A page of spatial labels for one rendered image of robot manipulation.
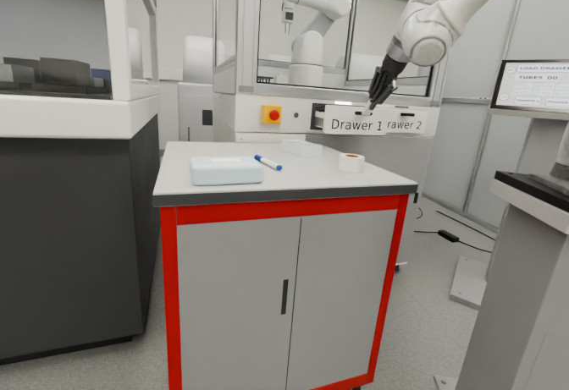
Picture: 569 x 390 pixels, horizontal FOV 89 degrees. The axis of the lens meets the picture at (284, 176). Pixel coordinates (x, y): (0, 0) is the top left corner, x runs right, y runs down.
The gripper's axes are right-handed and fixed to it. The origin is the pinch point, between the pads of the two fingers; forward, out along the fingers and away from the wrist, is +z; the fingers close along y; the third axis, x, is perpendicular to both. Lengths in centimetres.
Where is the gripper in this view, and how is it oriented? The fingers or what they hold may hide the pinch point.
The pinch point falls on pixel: (369, 107)
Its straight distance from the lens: 116.8
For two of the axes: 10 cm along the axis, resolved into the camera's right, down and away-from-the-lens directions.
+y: -2.2, -7.8, 5.9
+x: -9.5, 0.2, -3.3
